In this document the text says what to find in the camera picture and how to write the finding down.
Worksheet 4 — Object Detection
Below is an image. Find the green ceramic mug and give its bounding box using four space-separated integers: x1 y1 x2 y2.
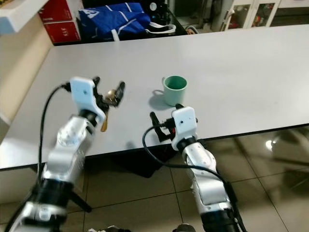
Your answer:
161 75 188 107

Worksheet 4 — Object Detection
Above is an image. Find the black box under table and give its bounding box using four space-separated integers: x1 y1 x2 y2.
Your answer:
110 145 167 178

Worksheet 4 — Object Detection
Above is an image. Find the large red cardboard box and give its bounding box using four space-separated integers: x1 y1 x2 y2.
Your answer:
43 20 81 45

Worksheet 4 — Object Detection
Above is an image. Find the blue fabric bag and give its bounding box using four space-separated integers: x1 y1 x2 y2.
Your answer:
79 2 150 42

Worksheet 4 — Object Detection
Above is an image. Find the black and white shoe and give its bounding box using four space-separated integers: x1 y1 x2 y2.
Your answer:
145 20 177 35

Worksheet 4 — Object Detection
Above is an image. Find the black appliance with round dial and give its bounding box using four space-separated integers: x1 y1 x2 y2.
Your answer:
146 0 169 24

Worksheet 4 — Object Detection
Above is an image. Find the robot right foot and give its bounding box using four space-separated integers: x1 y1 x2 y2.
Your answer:
173 224 197 232

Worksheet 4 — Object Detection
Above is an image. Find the white counter shelf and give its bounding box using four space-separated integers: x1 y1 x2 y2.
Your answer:
0 0 52 35

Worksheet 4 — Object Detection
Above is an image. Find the white glass door cabinet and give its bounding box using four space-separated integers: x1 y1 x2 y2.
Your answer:
222 0 309 29

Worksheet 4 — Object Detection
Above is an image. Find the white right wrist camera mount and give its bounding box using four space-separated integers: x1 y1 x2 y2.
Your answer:
171 106 198 151

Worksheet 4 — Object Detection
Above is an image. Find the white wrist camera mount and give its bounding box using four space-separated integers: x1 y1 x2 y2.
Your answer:
70 76 107 127
171 106 198 151

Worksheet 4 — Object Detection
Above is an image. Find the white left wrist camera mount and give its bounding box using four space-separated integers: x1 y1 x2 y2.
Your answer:
70 76 107 127

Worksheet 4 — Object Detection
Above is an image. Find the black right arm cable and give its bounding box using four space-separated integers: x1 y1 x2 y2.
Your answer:
142 126 237 203

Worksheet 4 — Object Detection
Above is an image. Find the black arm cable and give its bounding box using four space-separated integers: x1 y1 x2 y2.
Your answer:
37 82 72 179
142 126 237 203

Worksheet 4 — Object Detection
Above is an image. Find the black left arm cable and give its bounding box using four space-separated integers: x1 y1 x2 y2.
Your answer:
37 82 72 179

